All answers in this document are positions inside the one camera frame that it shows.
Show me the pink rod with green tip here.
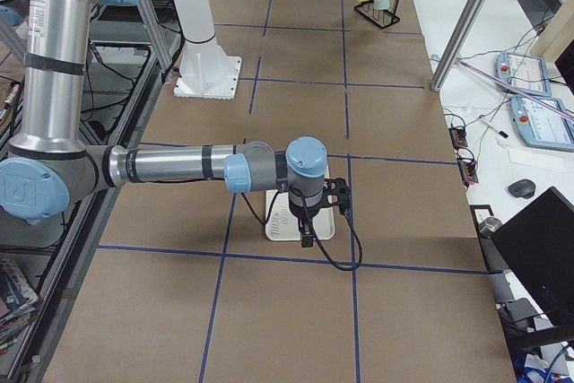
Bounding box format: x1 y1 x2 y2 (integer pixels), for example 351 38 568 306
456 59 574 122

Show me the upper orange connector board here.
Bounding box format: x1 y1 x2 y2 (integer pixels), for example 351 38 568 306
448 126 467 150

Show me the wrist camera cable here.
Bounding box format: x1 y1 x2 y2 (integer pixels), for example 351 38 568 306
237 189 363 271

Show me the lower orange connector board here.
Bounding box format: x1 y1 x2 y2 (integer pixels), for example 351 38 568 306
457 156 479 187

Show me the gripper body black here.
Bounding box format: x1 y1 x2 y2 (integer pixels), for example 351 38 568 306
288 191 319 223

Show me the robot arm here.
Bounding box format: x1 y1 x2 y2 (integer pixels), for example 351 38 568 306
1 0 328 247

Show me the white camera stand pillar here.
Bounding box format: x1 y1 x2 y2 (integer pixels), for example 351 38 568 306
173 0 242 100

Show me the silver metal cup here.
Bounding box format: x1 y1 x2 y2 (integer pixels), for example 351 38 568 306
477 216 503 239

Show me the upper teach pendant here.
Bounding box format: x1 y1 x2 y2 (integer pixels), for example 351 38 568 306
496 51 552 97

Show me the stack of books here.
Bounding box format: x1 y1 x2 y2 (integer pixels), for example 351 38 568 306
1 256 39 354

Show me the lower teach pendant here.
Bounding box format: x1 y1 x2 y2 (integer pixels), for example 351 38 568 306
510 96 573 152

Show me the black marker pen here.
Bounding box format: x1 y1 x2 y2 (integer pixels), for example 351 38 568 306
480 118 509 139

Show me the orange connector board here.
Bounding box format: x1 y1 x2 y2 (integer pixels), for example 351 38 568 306
457 156 479 187
448 126 467 150

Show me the cream bear tray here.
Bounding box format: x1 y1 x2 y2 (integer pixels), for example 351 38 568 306
265 165 335 241

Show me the black laptop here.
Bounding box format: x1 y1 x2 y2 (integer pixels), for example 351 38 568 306
492 187 573 325

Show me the aluminium frame post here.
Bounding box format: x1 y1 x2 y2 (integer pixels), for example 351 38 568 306
430 0 485 91

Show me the black wire cup rack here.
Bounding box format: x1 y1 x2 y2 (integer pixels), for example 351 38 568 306
353 0 400 29

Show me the grey computer mouse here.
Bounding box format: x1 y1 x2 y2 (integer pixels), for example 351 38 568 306
507 178 536 199

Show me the teach pendant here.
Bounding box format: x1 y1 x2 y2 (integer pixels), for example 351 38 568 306
496 51 552 97
510 96 573 152

